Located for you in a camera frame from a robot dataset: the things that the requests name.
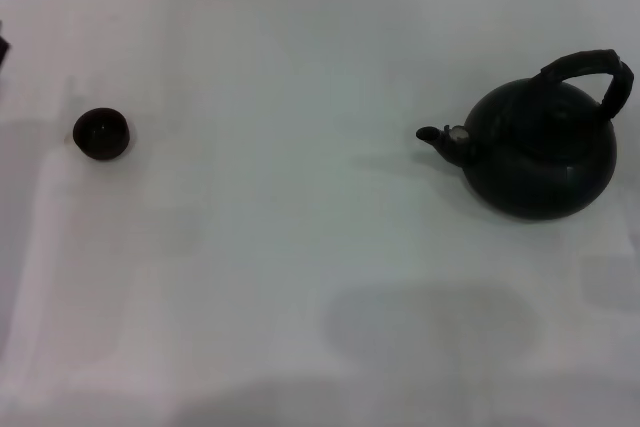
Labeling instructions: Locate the small dark brown teacup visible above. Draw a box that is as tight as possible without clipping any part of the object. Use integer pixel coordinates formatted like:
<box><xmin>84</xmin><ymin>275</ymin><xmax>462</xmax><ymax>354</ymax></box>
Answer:
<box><xmin>72</xmin><ymin>106</ymin><xmax>135</xmax><ymax>162</ymax></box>

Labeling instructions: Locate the black round teapot with handle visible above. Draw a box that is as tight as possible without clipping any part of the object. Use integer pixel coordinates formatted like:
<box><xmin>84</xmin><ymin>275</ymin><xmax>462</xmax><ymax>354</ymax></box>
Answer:
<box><xmin>415</xmin><ymin>48</ymin><xmax>634</xmax><ymax>222</ymax></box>

